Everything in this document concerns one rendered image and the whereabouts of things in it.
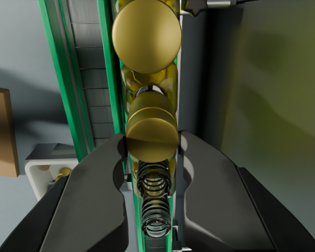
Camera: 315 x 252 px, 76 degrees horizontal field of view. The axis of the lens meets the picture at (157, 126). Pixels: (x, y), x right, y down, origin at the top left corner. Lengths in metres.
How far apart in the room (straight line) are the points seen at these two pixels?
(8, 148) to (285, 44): 0.69
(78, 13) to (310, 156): 0.37
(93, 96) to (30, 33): 0.23
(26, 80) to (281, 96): 0.56
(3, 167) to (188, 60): 0.63
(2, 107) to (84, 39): 0.33
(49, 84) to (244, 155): 0.49
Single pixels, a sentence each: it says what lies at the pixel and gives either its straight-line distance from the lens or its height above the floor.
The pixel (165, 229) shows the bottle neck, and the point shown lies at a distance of 0.22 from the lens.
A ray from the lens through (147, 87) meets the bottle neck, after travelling 0.18.
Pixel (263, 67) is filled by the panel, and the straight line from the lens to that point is 0.25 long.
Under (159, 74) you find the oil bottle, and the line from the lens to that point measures 0.19.
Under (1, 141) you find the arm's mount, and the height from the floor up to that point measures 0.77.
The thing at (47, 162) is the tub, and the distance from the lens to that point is 0.60.
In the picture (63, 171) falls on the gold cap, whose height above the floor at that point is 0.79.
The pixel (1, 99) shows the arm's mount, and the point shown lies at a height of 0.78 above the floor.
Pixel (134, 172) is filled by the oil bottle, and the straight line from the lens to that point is 0.25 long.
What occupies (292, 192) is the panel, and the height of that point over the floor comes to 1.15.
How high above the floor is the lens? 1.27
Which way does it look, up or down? 61 degrees down
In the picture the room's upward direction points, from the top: 175 degrees clockwise
